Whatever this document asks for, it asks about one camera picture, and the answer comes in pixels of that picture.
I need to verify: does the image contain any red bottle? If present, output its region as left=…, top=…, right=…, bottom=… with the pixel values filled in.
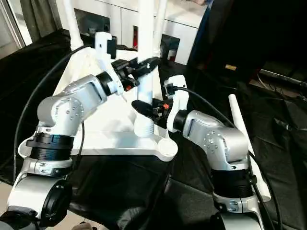
left=133, top=26, right=140, bottom=50

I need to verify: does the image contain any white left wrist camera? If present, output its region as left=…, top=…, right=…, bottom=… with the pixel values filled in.
left=94, top=32, right=127, bottom=96

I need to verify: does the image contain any black left camera cable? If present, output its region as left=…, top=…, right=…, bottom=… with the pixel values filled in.
left=13, top=45, right=96, bottom=183

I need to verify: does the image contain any black right camera cable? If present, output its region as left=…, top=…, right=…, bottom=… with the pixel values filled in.
left=167, top=86, right=284, bottom=230

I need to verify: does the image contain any white plastic table top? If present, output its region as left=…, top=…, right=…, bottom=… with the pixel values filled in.
left=54, top=45, right=178, bottom=162

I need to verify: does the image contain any black camera cable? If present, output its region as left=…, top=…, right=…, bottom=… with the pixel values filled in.
left=167, top=86, right=284, bottom=230
left=13, top=45, right=96, bottom=183

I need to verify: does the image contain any grey curtain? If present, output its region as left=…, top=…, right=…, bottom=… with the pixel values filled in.
left=19, top=0, right=62, bottom=45

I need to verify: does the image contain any black mat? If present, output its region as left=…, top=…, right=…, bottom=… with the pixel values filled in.
left=0, top=28, right=307, bottom=230

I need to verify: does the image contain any dark metal pole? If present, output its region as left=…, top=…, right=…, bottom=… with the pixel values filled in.
left=260, top=69, right=307, bottom=85

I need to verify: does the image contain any grey robot left foot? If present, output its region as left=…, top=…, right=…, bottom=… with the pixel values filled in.
left=71, top=222, right=94, bottom=230

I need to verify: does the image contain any white plastic table leg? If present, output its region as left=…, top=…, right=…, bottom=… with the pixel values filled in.
left=133, top=0, right=155, bottom=138
left=62, top=0, right=84, bottom=53
left=228, top=94, right=272, bottom=202
left=153, top=0, right=168, bottom=58

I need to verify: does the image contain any white glass-door cabinet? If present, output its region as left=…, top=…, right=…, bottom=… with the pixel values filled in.
left=56, top=0, right=207, bottom=65

